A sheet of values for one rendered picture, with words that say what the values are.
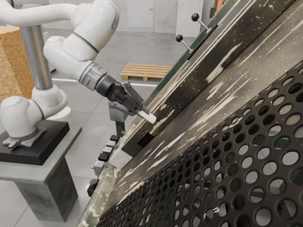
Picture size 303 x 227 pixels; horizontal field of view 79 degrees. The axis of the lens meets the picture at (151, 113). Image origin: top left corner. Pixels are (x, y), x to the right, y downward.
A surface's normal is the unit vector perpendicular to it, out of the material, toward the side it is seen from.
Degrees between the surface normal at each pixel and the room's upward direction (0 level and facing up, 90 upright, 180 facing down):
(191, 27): 76
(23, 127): 91
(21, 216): 0
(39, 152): 2
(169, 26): 90
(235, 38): 90
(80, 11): 45
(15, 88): 90
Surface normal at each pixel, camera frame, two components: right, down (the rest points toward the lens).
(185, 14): -0.10, 0.33
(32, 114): 0.88, 0.15
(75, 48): 0.21, 0.05
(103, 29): 0.56, 0.34
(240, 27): -0.21, 0.54
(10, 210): 0.02, -0.83
